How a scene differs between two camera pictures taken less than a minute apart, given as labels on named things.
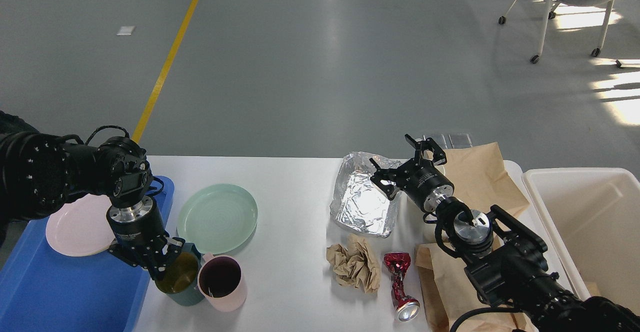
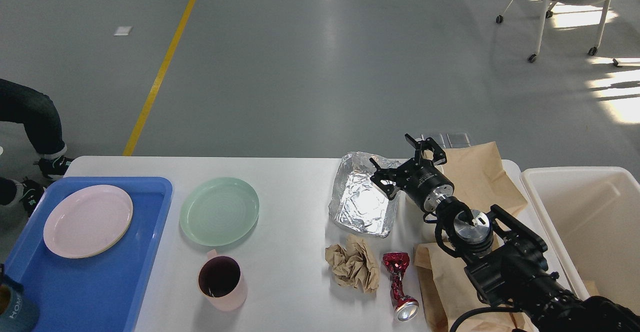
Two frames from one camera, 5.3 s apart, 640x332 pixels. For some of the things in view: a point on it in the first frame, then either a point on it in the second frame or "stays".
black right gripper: x=421 y=179 stays
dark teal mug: x=183 y=284 to x=18 y=313
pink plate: x=80 y=228 stays
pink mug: x=221 y=281 stays
